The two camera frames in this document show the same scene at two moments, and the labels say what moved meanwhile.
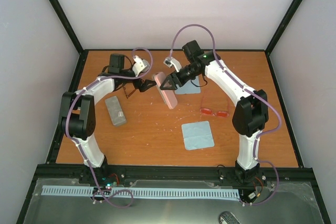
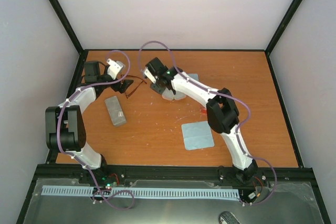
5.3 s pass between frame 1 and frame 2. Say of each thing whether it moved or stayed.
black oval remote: stayed
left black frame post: stayed
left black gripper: moved
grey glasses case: stayed
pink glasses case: moved
